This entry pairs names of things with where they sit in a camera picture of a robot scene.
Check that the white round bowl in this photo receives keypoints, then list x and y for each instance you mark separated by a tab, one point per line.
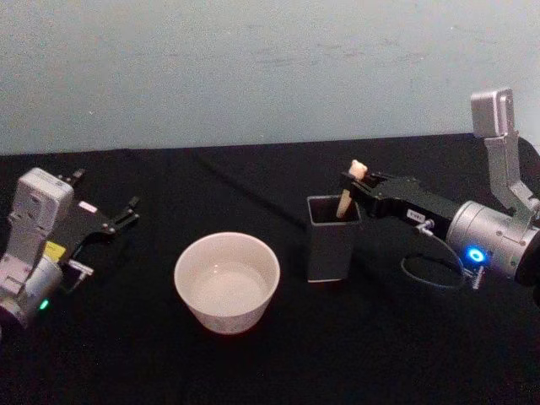
228	282

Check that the cream wooden utensil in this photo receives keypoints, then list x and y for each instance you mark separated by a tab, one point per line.
358	169

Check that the black square holder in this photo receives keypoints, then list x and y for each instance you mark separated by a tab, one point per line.
329	253

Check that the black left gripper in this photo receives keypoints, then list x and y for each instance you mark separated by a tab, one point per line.
90	223

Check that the black table cloth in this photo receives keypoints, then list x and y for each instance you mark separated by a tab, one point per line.
270	363

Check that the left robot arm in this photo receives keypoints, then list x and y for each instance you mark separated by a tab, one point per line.
40	206

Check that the plain pale wall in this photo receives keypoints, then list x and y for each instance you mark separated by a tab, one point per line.
253	67

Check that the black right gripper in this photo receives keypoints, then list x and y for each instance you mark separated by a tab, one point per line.
413	202

